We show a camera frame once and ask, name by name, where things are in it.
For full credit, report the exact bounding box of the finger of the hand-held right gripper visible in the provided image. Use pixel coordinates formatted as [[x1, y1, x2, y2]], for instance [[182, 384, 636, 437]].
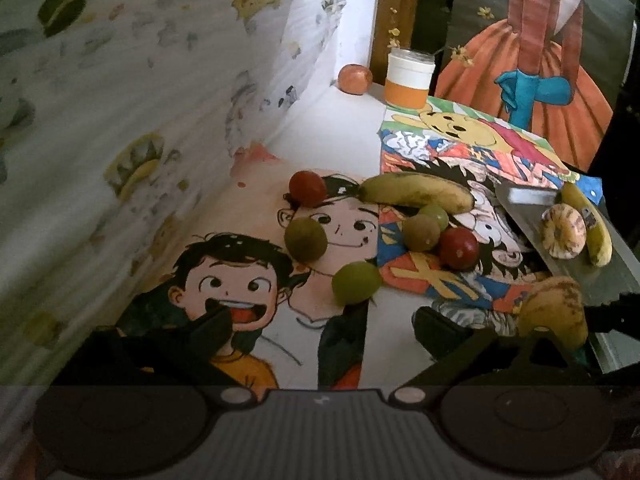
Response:
[[583, 290, 640, 335]]

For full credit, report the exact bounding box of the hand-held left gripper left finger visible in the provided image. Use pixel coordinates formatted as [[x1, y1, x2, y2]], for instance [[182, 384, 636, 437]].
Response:
[[59, 305, 257, 389]]

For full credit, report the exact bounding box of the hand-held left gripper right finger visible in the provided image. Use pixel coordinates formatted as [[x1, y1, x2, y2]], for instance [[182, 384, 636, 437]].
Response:
[[400, 306, 594, 389]]

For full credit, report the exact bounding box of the metal tray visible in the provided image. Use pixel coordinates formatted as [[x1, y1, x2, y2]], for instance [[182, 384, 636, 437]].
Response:
[[495, 180, 640, 376]]

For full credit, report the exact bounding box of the yellow banana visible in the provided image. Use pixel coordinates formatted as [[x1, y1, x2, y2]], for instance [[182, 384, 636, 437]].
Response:
[[359, 171, 475, 214], [560, 181, 613, 267], [517, 276, 590, 352]]

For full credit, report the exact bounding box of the red round fruit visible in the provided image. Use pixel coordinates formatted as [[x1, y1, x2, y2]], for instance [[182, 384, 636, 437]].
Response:
[[288, 170, 328, 207], [439, 227, 480, 269]]

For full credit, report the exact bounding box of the light green round fruit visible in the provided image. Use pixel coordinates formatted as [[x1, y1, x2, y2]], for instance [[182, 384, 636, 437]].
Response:
[[331, 261, 383, 306], [419, 203, 450, 231]]

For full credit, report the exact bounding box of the olive brown round fruit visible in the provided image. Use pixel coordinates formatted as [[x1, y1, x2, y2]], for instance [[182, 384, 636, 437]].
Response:
[[401, 213, 442, 252], [284, 217, 329, 262]]

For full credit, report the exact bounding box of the cartoon boys drawing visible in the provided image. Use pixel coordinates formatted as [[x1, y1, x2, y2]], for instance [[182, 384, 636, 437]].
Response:
[[117, 157, 386, 391]]

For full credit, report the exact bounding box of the colourful cartoon bear drawing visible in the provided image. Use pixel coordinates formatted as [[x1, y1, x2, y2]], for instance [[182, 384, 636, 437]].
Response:
[[375, 97, 581, 336]]

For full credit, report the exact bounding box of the white printed cloth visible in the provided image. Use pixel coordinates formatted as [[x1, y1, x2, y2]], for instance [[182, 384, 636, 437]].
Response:
[[0, 0, 348, 411]]

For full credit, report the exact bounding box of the orange and white jar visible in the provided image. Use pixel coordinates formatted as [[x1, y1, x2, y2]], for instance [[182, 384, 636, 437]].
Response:
[[384, 49, 435, 110]]

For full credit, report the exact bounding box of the orange round fruit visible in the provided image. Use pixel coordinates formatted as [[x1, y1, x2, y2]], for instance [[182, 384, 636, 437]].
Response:
[[338, 63, 374, 96]]

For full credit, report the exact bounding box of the yellow dried flower sprig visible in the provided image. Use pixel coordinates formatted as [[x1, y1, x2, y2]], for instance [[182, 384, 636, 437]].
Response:
[[387, 7, 474, 68]]

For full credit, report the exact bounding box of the wall poster with orange dress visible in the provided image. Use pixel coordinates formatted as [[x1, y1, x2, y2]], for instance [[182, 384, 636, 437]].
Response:
[[434, 0, 636, 171]]

